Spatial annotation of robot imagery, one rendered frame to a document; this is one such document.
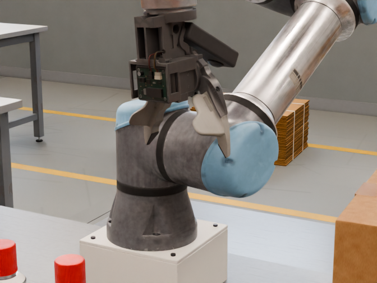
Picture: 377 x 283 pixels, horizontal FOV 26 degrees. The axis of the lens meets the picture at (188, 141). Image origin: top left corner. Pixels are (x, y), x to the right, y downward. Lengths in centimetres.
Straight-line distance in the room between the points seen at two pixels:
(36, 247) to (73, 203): 278
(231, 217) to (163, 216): 47
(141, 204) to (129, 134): 11
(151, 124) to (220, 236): 30
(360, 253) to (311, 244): 70
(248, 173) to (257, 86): 15
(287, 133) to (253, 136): 384
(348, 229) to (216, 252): 51
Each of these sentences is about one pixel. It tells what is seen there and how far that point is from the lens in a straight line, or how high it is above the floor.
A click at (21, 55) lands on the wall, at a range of 799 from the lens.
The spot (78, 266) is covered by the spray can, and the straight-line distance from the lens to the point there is 89.
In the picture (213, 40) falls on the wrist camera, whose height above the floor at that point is 128.
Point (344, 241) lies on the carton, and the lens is 92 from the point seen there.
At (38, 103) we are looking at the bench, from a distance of 557.
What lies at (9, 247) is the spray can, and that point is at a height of 108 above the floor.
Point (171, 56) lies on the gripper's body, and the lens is 109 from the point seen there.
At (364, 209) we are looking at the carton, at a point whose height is 112.
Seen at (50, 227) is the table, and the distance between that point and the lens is 171.
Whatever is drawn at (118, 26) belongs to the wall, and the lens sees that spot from 730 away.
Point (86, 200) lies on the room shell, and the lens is 442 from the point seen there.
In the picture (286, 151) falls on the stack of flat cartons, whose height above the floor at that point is 9.
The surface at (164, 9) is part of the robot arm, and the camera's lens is 107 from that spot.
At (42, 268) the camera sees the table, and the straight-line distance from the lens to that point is 152.
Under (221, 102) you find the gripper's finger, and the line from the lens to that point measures 110.
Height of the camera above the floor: 143
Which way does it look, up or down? 15 degrees down
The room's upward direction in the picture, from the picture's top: straight up
